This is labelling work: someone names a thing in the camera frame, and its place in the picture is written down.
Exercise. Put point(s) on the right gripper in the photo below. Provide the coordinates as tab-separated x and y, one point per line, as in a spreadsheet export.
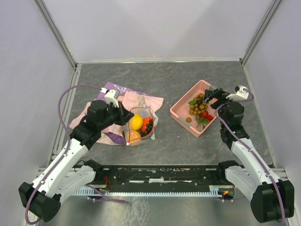
216	93

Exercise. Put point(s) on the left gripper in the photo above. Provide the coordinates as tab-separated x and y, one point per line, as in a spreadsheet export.
124	116

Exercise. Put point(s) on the fake brown longan bunch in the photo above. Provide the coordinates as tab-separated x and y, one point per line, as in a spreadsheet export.
197	105

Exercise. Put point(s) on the clear zip top bag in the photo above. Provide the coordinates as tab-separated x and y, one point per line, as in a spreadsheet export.
144	112

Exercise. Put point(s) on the fake red cherry bunch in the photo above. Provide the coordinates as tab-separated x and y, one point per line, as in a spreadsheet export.
203	119

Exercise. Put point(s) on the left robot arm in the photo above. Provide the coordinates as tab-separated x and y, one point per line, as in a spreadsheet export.
44	196

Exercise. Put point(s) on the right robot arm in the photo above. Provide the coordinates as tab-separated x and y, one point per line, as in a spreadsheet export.
270	197

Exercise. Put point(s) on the fake yellow lemon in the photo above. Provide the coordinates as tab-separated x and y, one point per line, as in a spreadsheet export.
137	122

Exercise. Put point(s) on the fake orange persimmon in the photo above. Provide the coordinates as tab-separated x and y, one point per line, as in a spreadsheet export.
146	123

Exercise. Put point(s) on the fake peach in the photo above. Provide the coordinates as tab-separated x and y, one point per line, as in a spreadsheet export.
133	138

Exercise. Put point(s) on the pink purple printed cloth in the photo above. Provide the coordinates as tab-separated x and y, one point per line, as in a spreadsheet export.
96	123

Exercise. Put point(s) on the pink plastic basket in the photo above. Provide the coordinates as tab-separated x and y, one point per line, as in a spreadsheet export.
180	110

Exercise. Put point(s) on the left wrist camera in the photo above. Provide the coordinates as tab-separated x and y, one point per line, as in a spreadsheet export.
109	96

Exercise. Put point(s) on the light blue cable duct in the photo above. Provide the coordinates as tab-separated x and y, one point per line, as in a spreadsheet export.
208	192

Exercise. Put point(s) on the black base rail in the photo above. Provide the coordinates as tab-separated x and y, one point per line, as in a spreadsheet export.
158	177

